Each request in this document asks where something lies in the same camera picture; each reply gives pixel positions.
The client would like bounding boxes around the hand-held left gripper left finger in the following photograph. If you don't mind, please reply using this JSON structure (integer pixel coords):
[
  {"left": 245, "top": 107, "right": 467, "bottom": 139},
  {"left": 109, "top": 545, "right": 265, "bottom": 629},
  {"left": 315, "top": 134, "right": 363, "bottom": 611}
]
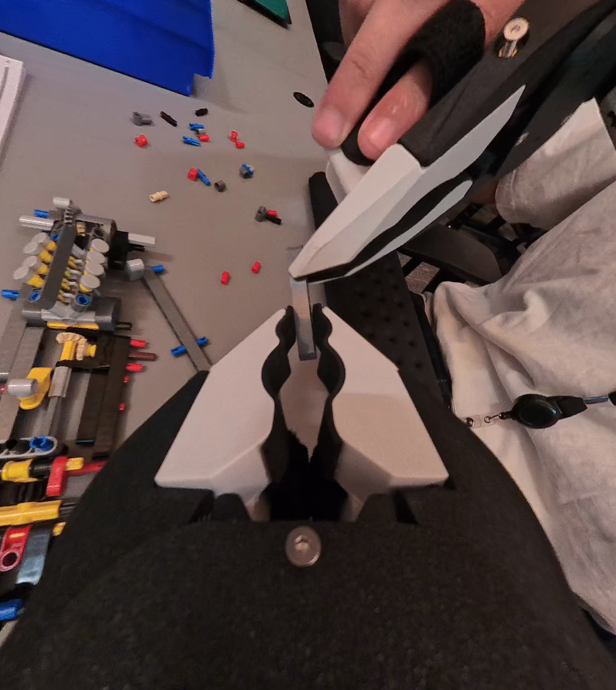
[{"left": 154, "top": 306, "right": 309, "bottom": 496}]

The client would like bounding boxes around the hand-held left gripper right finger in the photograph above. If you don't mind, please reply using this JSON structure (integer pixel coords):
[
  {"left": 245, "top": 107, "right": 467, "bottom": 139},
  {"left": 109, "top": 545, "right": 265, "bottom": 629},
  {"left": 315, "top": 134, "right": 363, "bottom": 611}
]
[{"left": 310, "top": 304, "right": 450, "bottom": 503}]

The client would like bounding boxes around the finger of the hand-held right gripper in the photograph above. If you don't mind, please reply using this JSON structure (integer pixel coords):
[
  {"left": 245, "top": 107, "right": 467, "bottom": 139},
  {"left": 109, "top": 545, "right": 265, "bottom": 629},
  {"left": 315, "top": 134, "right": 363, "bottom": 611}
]
[
  {"left": 308, "top": 179, "right": 474, "bottom": 284},
  {"left": 288, "top": 85, "right": 528, "bottom": 281}
]

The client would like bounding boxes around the long dark grey lego beam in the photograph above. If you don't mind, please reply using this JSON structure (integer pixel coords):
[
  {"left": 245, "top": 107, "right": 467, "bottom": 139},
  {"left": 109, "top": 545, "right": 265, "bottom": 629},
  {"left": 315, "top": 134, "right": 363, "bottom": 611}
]
[{"left": 124, "top": 258, "right": 213, "bottom": 373}]

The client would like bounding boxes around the short grey lego beam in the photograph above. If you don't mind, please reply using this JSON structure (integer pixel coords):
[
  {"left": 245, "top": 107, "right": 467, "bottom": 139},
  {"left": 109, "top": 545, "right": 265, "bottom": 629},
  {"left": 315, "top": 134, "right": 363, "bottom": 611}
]
[{"left": 285, "top": 245, "right": 320, "bottom": 362}]

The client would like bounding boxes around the lego car chassis assembly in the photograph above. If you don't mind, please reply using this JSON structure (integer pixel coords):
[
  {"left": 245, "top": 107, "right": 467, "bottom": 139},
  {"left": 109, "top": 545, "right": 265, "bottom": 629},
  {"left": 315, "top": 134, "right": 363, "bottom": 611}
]
[{"left": 0, "top": 195, "right": 158, "bottom": 648}]

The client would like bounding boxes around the scatter of small lego pins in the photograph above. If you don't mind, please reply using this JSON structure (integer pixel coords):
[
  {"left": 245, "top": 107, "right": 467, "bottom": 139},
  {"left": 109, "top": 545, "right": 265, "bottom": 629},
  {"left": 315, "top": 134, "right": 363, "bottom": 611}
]
[{"left": 131, "top": 107, "right": 285, "bottom": 286}]

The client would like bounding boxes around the person's right hand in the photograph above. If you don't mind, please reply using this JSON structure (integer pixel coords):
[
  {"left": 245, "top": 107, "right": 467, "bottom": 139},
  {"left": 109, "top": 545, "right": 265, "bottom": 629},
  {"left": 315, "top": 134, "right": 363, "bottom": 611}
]
[{"left": 311, "top": 0, "right": 525, "bottom": 161}]

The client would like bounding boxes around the black chair armrest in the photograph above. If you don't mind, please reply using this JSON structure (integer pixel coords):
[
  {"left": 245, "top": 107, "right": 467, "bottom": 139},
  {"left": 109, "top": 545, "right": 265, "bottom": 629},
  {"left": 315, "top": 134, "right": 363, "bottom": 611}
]
[{"left": 398, "top": 221, "right": 505, "bottom": 286}]

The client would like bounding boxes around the black badge reel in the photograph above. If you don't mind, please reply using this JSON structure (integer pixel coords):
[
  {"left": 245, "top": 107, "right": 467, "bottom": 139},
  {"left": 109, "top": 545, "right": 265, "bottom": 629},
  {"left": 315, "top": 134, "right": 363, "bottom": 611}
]
[{"left": 463, "top": 394, "right": 610, "bottom": 430}]

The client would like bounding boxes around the person's white printed shirt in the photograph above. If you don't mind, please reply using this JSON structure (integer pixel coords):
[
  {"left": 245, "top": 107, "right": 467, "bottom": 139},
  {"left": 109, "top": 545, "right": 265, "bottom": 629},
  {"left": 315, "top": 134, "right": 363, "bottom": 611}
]
[{"left": 422, "top": 98, "right": 616, "bottom": 654}]

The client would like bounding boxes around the dark green flat box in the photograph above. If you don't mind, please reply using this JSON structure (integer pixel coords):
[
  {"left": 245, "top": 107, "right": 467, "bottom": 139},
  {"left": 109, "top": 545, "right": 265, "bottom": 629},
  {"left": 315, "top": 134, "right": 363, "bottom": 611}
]
[{"left": 250, "top": 0, "right": 293, "bottom": 29}]

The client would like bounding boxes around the blue plastic bin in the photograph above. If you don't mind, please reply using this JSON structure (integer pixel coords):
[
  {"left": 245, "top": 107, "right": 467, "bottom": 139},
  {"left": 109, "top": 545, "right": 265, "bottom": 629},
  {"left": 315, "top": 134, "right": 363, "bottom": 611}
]
[{"left": 0, "top": 0, "right": 216, "bottom": 98}]

